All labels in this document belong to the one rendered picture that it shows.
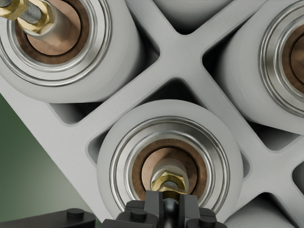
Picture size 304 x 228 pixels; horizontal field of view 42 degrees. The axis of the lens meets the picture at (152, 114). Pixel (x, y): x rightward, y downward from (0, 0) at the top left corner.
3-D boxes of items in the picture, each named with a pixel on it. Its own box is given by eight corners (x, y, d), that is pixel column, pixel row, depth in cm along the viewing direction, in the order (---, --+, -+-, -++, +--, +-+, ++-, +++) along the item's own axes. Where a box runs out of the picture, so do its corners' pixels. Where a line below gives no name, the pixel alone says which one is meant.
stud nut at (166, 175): (188, 201, 21) (189, 205, 21) (157, 208, 22) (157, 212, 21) (180, 166, 21) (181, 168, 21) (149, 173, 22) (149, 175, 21)
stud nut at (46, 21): (59, 8, 22) (54, 5, 21) (48, 37, 22) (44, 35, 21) (26, -3, 22) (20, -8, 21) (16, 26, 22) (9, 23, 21)
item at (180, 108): (225, 116, 43) (266, 126, 25) (197, 200, 43) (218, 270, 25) (140, 88, 43) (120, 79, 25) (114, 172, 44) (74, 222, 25)
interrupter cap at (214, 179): (244, 136, 25) (247, 137, 24) (207, 249, 25) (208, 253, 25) (131, 99, 25) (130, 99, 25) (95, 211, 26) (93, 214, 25)
